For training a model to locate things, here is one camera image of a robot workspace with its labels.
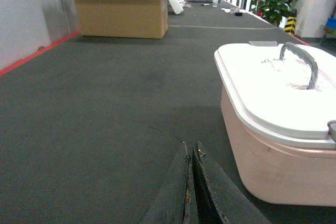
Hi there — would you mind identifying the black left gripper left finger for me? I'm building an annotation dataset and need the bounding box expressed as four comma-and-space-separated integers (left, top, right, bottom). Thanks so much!
140, 142, 192, 223

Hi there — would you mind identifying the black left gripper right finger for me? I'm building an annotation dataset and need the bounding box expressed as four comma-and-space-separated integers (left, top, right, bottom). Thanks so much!
192, 142, 270, 223

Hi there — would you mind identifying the pink plastic box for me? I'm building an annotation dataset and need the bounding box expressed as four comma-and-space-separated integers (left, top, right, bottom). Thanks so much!
220, 88, 335, 207

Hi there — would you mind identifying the white box lid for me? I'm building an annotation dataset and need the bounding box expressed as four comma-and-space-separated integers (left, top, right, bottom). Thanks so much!
214, 44, 335, 150

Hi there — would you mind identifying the large cardboard box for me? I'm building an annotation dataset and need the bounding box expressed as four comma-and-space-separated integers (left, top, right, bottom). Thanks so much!
74, 0, 168, 39

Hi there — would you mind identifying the yellow black bollard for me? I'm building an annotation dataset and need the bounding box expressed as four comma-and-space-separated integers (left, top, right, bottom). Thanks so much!
283, 9, 297, 36

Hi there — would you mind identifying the white foam piece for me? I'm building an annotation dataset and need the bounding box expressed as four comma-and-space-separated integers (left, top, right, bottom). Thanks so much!
168, 0, 184, 15

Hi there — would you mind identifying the white paper cup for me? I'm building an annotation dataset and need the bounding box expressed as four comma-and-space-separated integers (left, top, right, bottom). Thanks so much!
212, 0, 219, 8

